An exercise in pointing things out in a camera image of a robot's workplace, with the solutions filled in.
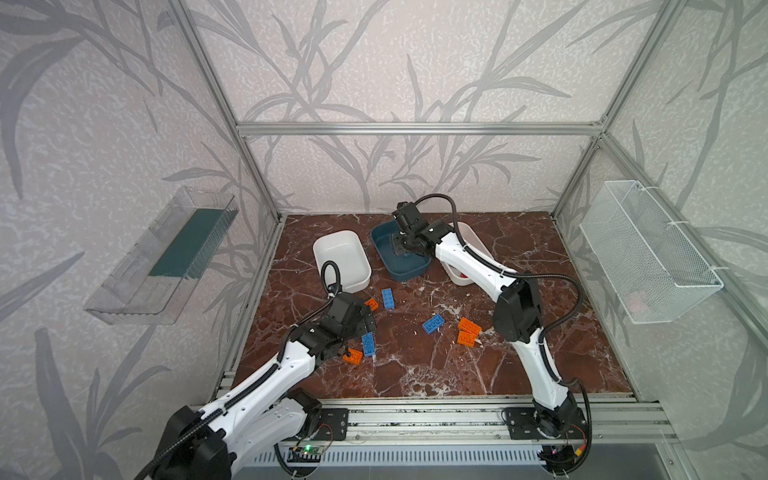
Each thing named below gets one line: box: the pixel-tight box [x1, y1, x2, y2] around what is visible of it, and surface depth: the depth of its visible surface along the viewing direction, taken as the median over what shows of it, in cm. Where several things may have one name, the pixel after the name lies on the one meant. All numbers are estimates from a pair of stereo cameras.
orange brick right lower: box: [457, 330, 476, 348], surface depth 90 cm
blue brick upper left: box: [381, 288, 395, 309], surface depth 98 cm
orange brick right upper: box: [458, 317, 482, 335], surface depth 91 cm
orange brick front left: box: [343, 348, 363, 366], surface depth 86 cm
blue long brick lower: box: [362, 332, 377, 357], surface depth 87 cm
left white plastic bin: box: [313, 230, 372, 293], surface depth 109 cm
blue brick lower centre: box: [422, 314, 445, 335], surface depth 93 cm
